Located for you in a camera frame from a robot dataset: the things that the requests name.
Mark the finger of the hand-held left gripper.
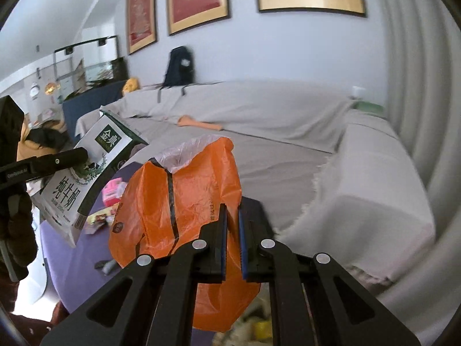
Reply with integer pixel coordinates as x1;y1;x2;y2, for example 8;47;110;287
0;147;89;188

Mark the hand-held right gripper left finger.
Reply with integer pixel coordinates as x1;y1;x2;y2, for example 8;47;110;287
39;204;228;346

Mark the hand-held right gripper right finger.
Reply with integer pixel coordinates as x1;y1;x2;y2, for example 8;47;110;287
238;198;422;346

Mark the white green milk carton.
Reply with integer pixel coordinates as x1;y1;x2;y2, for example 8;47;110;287
31;110;150;249

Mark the orange plastic bag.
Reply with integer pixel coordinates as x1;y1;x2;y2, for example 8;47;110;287
108;135;262;332

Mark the person's left hand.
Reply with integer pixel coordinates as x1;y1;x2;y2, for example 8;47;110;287
0;187;38;282

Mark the yellow bag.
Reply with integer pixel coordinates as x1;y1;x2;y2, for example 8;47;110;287
16;119;73;159

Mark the black cloth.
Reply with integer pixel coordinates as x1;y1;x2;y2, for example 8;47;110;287
29;126;71;152

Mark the pink toy box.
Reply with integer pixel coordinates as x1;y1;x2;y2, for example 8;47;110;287
102;178;127;204

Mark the dark blue covered cabinet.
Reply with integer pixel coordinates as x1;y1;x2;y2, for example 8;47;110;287
62;79;126;134

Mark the crumpled colourful wrapper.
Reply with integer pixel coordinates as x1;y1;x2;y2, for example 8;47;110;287
86;205;119;235

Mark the clear plastic bag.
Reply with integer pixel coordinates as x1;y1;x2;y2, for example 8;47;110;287
153;133;217;174

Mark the black framed glass tank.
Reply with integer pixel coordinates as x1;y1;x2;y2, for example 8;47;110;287
53;35;128;101

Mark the purple table cloth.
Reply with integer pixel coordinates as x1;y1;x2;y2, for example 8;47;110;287
39;162;267;346

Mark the grey covered sofa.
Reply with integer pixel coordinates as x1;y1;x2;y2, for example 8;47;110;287
75;79;436;285

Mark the yellow plush toy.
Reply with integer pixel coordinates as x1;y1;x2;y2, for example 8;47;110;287
122;77;140;96

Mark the small grey object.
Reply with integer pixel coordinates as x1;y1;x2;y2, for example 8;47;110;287
94;259;118;276

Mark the orange cloth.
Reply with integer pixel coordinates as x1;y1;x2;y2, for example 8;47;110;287
177;114;223;131

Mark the dark blue backpack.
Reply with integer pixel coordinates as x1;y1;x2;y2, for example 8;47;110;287
158;46;196;103

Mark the narrow red framed picture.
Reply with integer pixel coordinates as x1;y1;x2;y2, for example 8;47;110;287
125;0;159;55

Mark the green flat item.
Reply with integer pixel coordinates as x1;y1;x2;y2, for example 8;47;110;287
355;101;385;116

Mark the white curtain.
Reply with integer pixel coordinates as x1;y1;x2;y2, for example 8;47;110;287
378;0;461;332

